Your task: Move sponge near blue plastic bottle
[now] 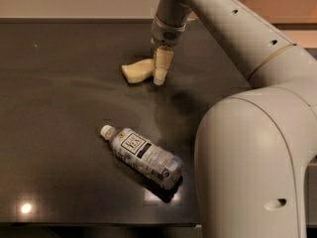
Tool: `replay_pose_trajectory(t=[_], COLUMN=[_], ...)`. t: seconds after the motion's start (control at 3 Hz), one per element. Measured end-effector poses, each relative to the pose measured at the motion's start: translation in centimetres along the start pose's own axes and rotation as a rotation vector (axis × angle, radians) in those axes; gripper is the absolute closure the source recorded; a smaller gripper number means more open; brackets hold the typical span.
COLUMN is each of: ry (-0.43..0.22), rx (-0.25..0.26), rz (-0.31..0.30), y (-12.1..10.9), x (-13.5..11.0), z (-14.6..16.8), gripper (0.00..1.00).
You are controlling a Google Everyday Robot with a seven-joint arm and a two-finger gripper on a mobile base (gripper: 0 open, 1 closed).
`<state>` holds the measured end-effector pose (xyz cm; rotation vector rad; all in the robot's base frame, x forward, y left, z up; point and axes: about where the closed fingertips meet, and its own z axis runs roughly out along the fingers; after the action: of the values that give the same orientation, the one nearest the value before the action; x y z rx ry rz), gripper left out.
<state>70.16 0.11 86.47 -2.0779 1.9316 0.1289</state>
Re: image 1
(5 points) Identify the blue plastic tea bottle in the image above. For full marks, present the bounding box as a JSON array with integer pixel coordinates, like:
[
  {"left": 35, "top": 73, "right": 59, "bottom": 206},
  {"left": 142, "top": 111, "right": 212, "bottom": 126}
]
[{"left": 100, "top": 125, "right": 183, "bottom": 190}]

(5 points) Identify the yellow sponge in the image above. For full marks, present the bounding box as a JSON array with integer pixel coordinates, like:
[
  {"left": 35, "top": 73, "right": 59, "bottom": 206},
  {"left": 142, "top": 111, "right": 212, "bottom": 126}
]
[{"left": 121, "top": 59, "right": 155, "bottom": 83}]

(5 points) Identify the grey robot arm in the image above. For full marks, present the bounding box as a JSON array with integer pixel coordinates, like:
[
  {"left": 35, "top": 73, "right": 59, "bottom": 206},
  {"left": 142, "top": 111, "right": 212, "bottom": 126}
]
[{"left": 153, "top": 0, "right": 317, "bottom": 238}]

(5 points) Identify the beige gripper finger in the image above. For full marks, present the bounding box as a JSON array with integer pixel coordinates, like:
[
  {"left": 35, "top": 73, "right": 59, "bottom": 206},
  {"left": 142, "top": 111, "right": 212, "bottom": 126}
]
[{"left": 154, "top": 46, "right": 173, "bottom": 85}]

